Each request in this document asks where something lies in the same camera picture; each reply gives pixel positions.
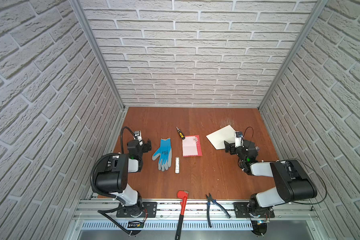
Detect cream envelope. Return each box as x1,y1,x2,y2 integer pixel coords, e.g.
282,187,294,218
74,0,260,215
206,125,236,150

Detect pink white letter card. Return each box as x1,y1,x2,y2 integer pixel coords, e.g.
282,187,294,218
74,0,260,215
182,135,203,157

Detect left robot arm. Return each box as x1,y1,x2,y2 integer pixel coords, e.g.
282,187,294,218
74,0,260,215
90,140,152,218

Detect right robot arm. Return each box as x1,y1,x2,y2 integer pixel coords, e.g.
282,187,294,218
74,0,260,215
224,140,318,218

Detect blue grey work glove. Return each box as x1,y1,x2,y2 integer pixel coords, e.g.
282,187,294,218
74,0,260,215
152,138,172,172

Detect white glue stick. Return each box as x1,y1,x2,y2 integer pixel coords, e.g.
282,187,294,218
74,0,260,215
175,157,180,174

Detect black yellow stubby screwdriver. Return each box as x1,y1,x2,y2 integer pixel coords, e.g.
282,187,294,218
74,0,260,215
176,127,186,140

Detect red pipe wrench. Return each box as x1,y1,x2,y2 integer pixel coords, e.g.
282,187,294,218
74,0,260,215
175,191,189,240

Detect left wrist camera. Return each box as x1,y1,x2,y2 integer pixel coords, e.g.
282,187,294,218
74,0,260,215
134,131,143,142

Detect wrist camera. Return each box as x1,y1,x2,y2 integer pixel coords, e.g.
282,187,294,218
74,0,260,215
235,131,244,148
134,131,143,142

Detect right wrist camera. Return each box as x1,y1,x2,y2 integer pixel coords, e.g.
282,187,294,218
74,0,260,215
235,131,244,148

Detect blue handled pliers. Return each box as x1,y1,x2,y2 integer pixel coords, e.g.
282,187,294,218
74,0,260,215
205,193,232,229

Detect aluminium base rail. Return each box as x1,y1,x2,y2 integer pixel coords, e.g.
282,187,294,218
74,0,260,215
62,196,329,240

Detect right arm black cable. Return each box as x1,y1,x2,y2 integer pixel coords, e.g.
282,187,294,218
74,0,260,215
290,158,328,206

